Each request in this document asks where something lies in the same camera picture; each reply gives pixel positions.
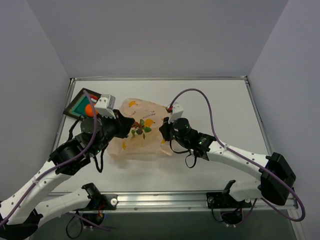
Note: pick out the aluminium front rail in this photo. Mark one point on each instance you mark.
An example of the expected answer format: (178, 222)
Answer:
(161, 201)

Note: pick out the banana print plastic bag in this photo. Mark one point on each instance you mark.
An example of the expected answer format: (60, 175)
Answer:
(153, 144)

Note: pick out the orange fake fruit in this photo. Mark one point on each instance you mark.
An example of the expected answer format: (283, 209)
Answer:
(89, 111)

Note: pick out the green square plate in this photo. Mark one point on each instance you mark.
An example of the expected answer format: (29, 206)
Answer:
(76, 107)

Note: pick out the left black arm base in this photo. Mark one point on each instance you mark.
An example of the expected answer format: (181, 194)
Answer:
(94, 212)

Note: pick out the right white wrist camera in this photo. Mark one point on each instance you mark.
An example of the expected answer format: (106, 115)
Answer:
(175, 110)

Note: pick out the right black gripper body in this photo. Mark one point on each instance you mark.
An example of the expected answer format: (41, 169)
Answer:
(165, 128)

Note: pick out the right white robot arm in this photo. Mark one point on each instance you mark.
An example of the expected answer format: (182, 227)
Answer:
(273, 177)

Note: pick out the fake strawberry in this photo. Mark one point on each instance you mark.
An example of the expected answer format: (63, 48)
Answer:
(141, 128)

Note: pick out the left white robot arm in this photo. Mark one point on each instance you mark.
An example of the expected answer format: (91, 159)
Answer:
(26, 210)

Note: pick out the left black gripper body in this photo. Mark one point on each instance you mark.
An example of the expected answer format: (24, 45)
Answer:
(124, 125)

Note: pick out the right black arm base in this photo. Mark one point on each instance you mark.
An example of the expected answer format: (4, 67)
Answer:
(224, 209)

